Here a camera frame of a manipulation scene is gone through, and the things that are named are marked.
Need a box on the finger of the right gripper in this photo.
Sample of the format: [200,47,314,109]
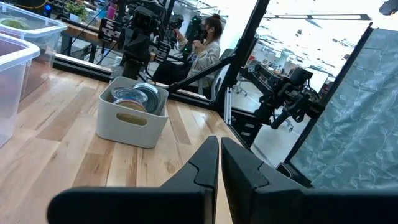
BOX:
[136,32,152,62]
[123,32,138,62]

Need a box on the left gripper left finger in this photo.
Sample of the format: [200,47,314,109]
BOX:
[46,135,220,224]

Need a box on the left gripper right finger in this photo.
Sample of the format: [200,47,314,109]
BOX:
[220,136,398,224]

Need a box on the blue yellow label tin can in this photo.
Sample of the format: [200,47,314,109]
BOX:
[111,86,149,103]

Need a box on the green label tin can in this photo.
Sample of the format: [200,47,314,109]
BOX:
[133,82,162,115]

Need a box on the green apple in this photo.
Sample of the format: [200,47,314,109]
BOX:
[0,17,32,31]

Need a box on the wooden background table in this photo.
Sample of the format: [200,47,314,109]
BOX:
[58,18,159,65]

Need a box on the background potted plant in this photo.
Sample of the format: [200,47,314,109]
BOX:
[64,0,90,23]

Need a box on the person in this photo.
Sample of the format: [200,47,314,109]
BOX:
[154,12,224,94]

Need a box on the clear plastic bin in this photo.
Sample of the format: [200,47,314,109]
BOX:
[0,1,68,101]
[0,32,41,147]

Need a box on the white office chair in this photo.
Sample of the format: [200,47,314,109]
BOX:
[210,48,239,101]

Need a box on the grey leaf-pattern partition screen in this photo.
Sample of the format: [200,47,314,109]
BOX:
[283,22,398,191]

